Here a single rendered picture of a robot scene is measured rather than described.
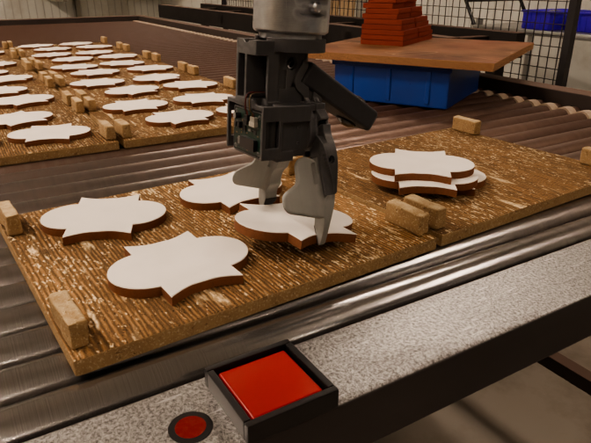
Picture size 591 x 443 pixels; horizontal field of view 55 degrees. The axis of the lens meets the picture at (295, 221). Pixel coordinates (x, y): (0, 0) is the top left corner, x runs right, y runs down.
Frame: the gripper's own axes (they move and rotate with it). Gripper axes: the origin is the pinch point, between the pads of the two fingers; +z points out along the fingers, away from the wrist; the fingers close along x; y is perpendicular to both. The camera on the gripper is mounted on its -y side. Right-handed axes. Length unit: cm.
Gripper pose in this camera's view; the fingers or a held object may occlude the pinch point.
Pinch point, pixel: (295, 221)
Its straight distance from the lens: 65.0
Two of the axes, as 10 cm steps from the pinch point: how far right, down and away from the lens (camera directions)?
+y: -8.2, 1.5, -5.5
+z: -0.6, 9.4, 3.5
